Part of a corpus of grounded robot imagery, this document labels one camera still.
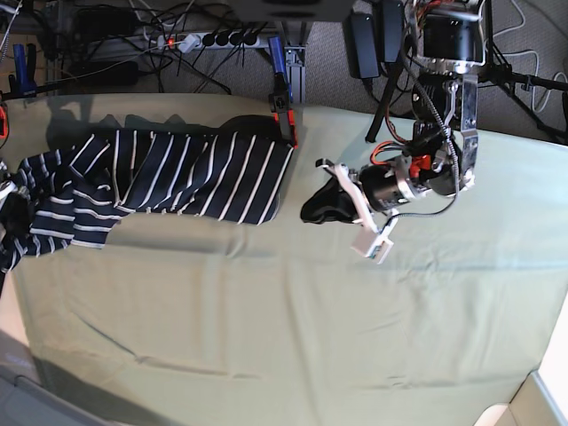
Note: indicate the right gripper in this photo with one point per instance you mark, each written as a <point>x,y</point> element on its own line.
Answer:
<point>6,191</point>

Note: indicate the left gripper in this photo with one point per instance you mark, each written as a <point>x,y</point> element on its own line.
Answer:
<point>329,205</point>

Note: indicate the navy white striped T-shirt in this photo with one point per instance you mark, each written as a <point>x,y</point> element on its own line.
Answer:
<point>76,196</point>

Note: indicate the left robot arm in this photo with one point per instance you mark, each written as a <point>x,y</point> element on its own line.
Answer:
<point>425,126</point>

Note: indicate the orange clamp at left edge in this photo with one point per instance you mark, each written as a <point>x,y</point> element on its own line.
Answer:
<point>4,125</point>

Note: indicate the blue clamp at left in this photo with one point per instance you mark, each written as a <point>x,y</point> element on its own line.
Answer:
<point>22,83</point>

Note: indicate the black power adapter left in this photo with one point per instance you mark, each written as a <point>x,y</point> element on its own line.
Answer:
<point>359,37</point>

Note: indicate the black power adapter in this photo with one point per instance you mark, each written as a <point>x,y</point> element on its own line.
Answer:
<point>390,23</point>
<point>359,37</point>

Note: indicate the light green table cloth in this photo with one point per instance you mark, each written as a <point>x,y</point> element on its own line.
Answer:
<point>187,321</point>

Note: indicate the black box under table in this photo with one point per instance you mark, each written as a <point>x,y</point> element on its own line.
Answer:
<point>292,10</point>

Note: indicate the black power adapter right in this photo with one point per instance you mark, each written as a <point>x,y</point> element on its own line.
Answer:
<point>390,23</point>

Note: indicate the black tripod stand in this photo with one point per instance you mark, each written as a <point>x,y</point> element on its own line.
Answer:
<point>520,88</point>

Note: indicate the white power strip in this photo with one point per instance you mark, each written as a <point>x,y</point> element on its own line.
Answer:
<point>216,40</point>

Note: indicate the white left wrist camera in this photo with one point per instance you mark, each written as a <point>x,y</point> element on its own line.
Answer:
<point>373,246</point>

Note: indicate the aluminium extrusion post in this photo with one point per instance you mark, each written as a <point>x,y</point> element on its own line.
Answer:
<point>294,38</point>

